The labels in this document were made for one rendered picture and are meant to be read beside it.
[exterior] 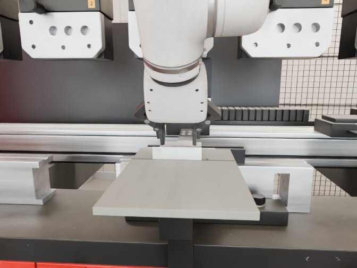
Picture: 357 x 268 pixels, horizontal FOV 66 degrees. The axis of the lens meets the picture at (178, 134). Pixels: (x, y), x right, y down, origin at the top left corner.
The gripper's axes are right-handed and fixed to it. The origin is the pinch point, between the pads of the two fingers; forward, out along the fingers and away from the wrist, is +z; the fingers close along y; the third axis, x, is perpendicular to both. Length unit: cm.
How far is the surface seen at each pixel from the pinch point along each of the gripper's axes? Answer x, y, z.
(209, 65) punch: -10.8, -5.7, -7.4
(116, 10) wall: -239, 80, 97
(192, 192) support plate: 16.8, -3.0, -9.4
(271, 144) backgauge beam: -16.1, -25.0, 24.3
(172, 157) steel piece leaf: 5.8, 0.6, -0.8
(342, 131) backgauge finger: -15.6, -41.7, 17.3
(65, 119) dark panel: -38, 49, 39
